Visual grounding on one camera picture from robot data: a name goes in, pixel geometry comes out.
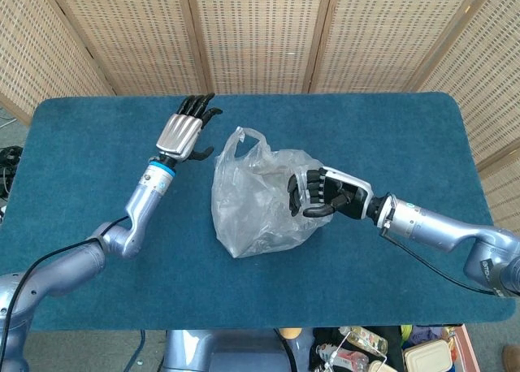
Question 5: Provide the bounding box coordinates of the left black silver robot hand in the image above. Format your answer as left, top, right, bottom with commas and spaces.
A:
155, 92, 223, 164

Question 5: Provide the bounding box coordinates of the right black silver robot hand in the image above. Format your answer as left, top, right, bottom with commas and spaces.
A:
287, 167, 374, 221

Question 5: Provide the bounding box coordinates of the clear plastic shopping bag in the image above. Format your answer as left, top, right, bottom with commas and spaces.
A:
210, 126, 335, 259

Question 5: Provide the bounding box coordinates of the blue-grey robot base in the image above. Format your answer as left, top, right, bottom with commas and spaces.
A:
162, 329, 293, 372

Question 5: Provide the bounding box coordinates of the blue velvet table cloth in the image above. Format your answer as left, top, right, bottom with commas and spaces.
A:
0, 91, 517, 333

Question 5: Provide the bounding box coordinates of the woven bamboo folding screen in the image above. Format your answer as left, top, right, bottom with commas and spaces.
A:
0, 0, 520, 263

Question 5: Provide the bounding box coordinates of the clear bottle yellow liquid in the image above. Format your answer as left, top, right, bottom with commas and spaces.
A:
339, 326, 389, 355

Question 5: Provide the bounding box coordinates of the purple cloth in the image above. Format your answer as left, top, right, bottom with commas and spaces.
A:
409, 326, 444, 344

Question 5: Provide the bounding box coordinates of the clear bottle red label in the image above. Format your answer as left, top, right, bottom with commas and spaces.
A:
316, 343, 371, 372

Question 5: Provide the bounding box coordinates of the beige lunch box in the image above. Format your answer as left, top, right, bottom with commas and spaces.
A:
402, 339, 454, 372

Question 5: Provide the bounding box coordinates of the pink plastic bin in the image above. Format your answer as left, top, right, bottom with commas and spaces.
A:
444, 324, 483, 372

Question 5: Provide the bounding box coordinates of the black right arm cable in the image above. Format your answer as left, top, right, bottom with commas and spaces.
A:
379, 192, 495, 296

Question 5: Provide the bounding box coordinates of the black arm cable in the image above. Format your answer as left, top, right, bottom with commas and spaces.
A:
0, 215, 131, 348
379, 192, 495, 296

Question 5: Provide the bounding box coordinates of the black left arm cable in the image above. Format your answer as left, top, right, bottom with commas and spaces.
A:
0, 215, 131, 348

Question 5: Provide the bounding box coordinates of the black base cable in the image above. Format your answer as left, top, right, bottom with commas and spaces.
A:
274, 327, 297, 372

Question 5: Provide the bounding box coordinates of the black cable pile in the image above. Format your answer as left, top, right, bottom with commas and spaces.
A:
0, 145, 24, 198

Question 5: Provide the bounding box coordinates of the blue floor cable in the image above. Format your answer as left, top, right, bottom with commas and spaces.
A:
123, 330, 146, 369

